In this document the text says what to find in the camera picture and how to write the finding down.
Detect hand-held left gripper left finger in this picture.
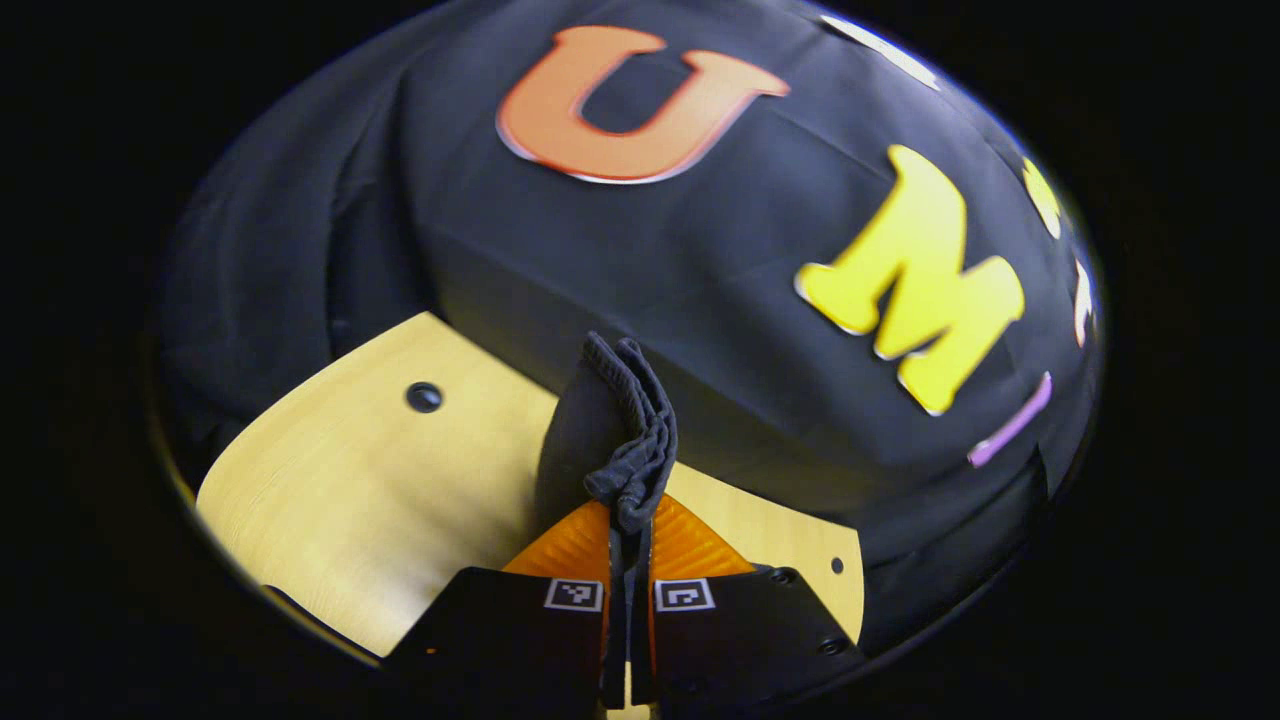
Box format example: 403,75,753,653
385,500,626,715

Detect dark grey jeans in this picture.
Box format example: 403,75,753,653
533,332,679,701

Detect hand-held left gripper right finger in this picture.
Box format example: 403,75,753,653
632,495,863,707

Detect black backdrop cloth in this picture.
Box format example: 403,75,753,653
155,0,1106,656

